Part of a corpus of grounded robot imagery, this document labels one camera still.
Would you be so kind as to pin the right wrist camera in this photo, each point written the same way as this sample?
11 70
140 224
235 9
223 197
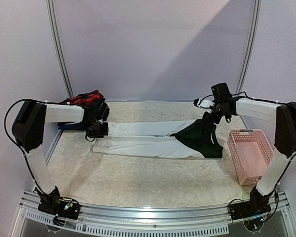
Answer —
203 103

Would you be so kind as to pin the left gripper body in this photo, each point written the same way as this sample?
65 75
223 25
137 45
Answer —
96 130

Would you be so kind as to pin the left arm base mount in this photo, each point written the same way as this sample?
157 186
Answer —
59 206

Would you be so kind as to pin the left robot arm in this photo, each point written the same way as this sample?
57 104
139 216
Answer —
28 131

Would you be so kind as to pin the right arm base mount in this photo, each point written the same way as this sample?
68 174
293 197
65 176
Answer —
239 209

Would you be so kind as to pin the white cloth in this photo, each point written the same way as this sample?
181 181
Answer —
146 139

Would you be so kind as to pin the left aluminium corner post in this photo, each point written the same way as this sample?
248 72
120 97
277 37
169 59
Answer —
58 47

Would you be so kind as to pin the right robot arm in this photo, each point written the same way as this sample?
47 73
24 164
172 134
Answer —
278 117

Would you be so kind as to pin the dark green garment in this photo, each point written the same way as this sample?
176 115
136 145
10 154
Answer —
201 137

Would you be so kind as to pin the folded black garment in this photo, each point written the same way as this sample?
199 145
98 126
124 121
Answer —
104 100

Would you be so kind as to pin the pink plastic laundry basket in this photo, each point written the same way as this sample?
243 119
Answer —
251 153

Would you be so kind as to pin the aluminium corner post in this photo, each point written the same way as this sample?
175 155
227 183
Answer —
58 47
250 44

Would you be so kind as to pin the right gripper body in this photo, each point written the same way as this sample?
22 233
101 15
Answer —
206 120

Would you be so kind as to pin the right aluminium corner post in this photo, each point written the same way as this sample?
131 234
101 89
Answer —
250 44

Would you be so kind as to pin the red black plaid shirt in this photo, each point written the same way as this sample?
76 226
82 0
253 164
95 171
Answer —
84 99

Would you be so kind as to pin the aluminium front rail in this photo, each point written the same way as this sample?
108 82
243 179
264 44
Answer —
107 221

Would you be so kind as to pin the folded navy blue garment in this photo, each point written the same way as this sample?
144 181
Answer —
74 126

